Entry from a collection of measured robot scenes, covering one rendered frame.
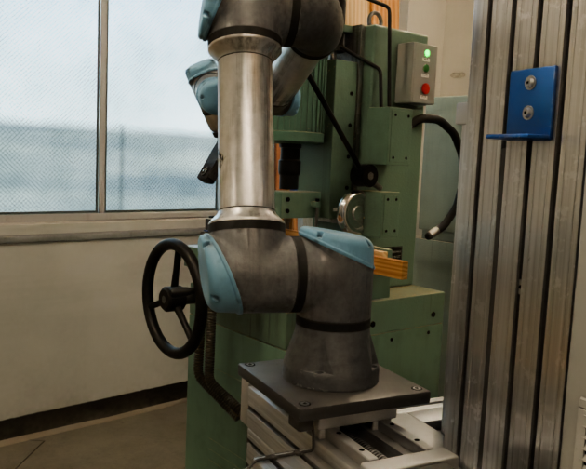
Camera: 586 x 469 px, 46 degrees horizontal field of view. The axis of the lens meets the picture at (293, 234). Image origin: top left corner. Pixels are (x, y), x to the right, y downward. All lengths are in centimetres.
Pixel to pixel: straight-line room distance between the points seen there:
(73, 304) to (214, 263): 203
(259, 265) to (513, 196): 36
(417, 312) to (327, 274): 94
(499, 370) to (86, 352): 228
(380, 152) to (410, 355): 56
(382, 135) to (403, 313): 48
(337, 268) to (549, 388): 33
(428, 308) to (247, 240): 105
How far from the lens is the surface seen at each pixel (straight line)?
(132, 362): 315
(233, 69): 106
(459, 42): 443
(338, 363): 102
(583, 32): 89
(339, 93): 185
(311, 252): 100
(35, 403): 301
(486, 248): 97
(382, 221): 180
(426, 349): 198
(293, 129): 175
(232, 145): 102
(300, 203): 182
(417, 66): 192
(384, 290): 162
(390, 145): 181
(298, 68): 128
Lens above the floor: 115
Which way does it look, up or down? 6 degrees down
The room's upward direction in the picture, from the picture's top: 2 degrees clockwise
